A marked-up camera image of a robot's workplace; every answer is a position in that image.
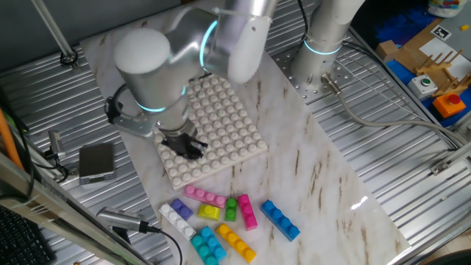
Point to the yellow two-stud block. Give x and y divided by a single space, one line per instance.
208 212

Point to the light pink four-stud block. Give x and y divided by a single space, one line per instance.
204 196

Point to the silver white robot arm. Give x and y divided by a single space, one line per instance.
147 73

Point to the white studded baseplate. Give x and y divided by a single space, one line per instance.
228 129

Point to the aluminium frame beam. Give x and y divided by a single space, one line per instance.
55 213

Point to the metal corner bracket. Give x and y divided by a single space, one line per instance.
439 168

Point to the magenta three-stud block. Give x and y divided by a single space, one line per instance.
247 213

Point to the silver ribbed camera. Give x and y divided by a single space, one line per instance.
117 218

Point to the black white marker tag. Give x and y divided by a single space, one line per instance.
441 33

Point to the white paper sheet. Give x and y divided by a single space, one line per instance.
432 48

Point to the small cardboard box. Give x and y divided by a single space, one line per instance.
386 51

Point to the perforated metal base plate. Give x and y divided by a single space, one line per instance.
344 75

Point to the clear plastic container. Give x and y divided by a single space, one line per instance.
445 7

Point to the white marble pattern board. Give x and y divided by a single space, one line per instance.
312 165

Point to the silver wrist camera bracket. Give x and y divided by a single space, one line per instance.
134 126

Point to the teal four-stud block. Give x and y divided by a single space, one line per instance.
201 250

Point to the silver digital scale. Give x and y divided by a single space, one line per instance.
96 160

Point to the black keyboard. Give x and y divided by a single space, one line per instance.
18 243

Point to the small yellow brick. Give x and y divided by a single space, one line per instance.
464 27

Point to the green two-stud block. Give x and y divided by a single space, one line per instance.
230 210

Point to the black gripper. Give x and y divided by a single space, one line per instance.
180 140

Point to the white four-stud block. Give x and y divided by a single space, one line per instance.
176 221

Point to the orange four-stud block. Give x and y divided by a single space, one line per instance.
236 243

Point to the black camera stand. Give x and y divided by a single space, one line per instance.
121 235

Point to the purple two-stud block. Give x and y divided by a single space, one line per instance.
181 209

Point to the grey board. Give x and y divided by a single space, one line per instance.
460 44

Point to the orange pole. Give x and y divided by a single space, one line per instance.
7 140

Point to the blue four-stud block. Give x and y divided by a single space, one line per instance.
280 220

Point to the small silver camera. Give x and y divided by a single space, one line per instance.
56 141

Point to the orange emergency stop button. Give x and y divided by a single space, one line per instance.
449 106

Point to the light blue three-stud block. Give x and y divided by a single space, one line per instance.
214 244

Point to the wooden peg rack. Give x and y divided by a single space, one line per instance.
434 66

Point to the grey green-button box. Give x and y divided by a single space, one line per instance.
422 86

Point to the brown cardboard sheet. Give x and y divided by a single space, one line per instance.
412 51

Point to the metal stand pole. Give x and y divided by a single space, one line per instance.
51 25

